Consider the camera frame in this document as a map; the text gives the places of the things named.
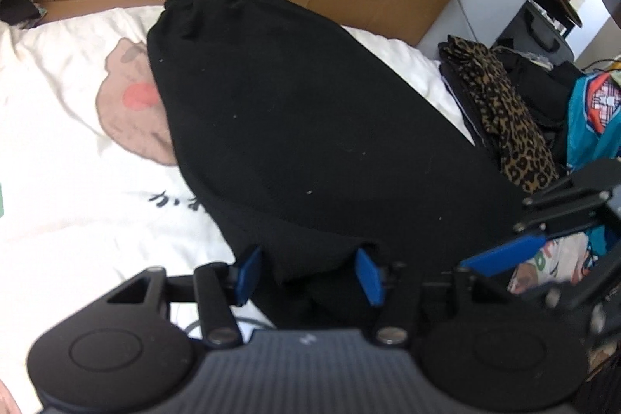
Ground teal garment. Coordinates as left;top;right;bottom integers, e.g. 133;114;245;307
565;72;621;260

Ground white printed blanket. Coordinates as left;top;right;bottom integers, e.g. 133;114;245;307
0;4;476;414

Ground pile of dark clothes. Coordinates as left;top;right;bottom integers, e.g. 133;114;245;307
439;40;588;172

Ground printed white cloth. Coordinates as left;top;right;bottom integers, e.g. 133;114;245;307
507;230;597;293

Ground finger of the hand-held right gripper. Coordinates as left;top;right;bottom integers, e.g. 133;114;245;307
460;159;621;273
546;271;621;337

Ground black pants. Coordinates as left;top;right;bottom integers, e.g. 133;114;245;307
146;0;534;332

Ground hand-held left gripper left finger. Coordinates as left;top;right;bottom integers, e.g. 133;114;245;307
108;245;264;349

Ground dark round table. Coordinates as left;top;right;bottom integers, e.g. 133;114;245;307
598;0;621;27

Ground leopard print garment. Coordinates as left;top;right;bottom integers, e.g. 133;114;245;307
439;35;559;194

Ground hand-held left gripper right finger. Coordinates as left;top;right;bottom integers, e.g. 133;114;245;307
355;248;505;344

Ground black cloth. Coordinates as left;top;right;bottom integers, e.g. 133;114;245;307
0;0;49;29

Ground dark grey suitcase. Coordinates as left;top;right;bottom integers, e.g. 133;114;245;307
497;0;576;61

